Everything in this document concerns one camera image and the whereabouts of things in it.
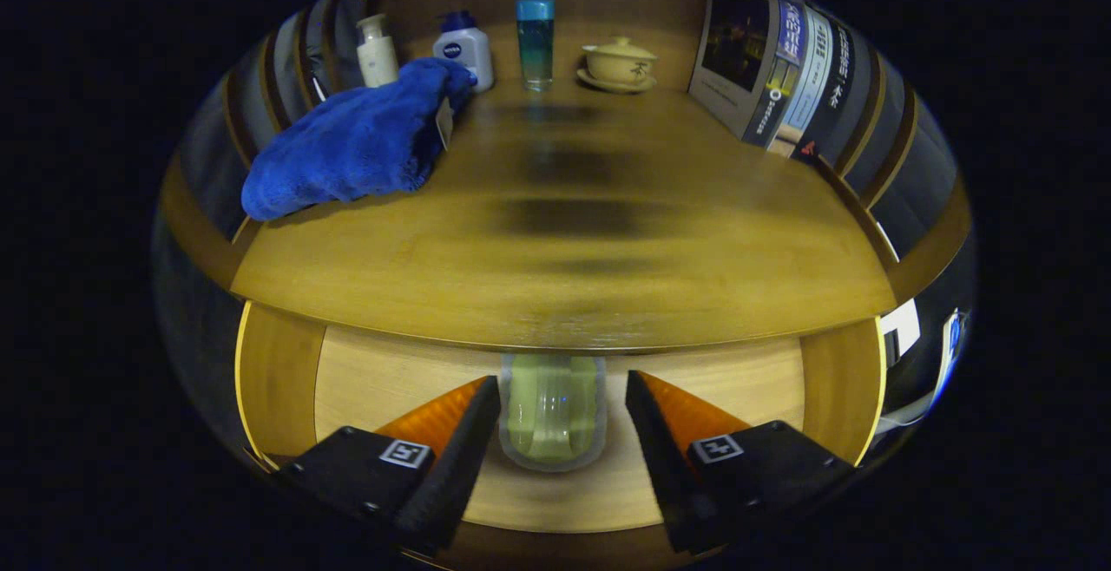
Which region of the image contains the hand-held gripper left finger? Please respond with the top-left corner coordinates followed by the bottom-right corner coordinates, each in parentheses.
top-left (276, 375), bottom-right (503, 555)

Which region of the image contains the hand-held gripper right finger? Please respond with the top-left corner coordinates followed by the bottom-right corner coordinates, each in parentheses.
top-left (625, 370), bottom-right (856, 555)

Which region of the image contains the wooden countertop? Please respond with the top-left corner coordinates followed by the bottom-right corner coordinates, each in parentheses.
top-left (230, 76), bottom-right (899, 355)

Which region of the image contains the blue towel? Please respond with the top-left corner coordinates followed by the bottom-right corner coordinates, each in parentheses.
top-left (241, 57), bottom-right (477, 222)

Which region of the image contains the beige lidded teacup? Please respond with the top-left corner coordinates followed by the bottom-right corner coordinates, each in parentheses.
top-left (577, 36), bottom-right (659, 94)

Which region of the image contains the white pump bottle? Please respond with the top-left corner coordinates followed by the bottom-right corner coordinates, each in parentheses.
top-left (356, 14), bottom-right (400, 89)

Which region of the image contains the white lotion bottle blue cap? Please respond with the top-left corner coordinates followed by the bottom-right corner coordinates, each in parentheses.
top-left (432, 10), bottom-right (495, 93)

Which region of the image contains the black-spine book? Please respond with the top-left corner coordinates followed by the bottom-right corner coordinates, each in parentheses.
top-left (790, 20), bottom-right (858, 164)

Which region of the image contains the blue glass bottle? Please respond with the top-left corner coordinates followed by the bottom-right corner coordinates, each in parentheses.
top-left (516, 0), bottom-right (556, 92)

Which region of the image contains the white-spine book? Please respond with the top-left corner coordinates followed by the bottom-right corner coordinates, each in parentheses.
top-left (768, 3), bottom-right (834, 157)

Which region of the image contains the blue-spine book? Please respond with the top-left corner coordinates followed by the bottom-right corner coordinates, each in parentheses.
top-left (688, 0), bottom-right (804, 148)

